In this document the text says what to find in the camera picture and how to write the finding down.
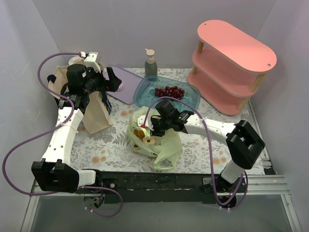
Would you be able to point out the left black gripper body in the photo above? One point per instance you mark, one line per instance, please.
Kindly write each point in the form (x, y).
(106, 80)

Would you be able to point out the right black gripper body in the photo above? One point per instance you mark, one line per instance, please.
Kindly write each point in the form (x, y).
(156, 126)

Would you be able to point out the purple toy food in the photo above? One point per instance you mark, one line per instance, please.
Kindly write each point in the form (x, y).
(121, 87)

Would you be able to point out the orange toy bread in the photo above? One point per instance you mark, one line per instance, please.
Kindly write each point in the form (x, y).
(139, 133)

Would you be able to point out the light green plastic grocery bag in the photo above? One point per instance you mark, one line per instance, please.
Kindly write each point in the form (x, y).
(166, 150)

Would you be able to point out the red grape bunch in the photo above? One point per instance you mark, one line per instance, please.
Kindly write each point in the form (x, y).
(174, 92)

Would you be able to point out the beige canvas tote bag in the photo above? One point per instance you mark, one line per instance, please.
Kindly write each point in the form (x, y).
(96, 116)

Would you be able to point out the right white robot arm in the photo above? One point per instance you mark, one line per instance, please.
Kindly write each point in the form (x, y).
(244, 143)

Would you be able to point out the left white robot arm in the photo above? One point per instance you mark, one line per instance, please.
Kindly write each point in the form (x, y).
(80, 91)

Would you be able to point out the purple plastic lid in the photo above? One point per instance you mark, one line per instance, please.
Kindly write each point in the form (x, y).
(130, 82)

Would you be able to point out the beige toy donut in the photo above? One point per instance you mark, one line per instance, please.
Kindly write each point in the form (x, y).
(148, 141)

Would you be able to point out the blue transparent plastic tray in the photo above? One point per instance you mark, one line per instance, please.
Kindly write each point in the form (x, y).
(151, 88)

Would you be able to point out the grey soap pump bottle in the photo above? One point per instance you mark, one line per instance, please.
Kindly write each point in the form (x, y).
(150, 66)

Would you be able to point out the floral table mat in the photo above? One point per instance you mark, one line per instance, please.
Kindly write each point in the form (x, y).
(108, 150)

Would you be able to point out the pink three-tier shelf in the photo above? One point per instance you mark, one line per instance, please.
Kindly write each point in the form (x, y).
(229, 66)

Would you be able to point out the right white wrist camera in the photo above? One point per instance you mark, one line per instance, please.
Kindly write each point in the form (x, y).
(144, 122)

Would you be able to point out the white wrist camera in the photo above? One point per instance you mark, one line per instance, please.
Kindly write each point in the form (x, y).
(144, 122)
(91, 60)

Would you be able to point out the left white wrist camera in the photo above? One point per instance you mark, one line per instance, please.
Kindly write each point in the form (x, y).
(91, 60)

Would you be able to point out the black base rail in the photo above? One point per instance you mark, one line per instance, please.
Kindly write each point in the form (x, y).
(138, 187)

